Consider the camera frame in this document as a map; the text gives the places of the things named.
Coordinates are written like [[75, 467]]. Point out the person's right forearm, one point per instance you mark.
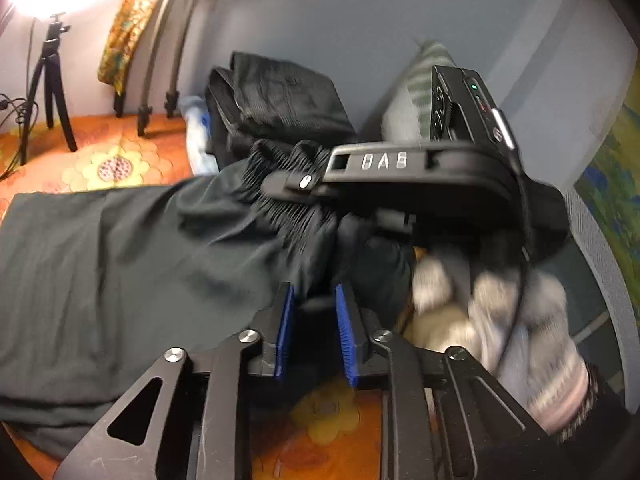
[[595, 425]]

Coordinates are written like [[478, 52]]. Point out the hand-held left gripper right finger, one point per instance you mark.
[[345, 330]]

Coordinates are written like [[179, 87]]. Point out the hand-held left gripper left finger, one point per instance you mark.
[[285, 330]]

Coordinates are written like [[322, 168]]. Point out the orange floral bed sheet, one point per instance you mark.
[[110, 160]]

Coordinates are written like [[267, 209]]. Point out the small black tripod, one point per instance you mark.
[[50, 50]]

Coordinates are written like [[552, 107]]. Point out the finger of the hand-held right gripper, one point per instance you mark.
[[287, 185]]

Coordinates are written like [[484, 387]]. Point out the folded black clothes stack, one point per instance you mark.
[[280, 100]]

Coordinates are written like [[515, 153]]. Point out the tall tripod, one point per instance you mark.
[[144, 120]]

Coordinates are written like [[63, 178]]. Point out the green white striped blanket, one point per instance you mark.
[[405, 110]]

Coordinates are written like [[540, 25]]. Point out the person's right hand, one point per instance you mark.
[[500, 310]]

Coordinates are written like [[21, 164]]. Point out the colourful printed cloth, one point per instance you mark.
[[615, 185]]

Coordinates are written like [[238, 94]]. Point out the white plastic packet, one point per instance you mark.
[[195, 130]]

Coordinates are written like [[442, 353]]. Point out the dark green pants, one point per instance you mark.
[[125, 260]]

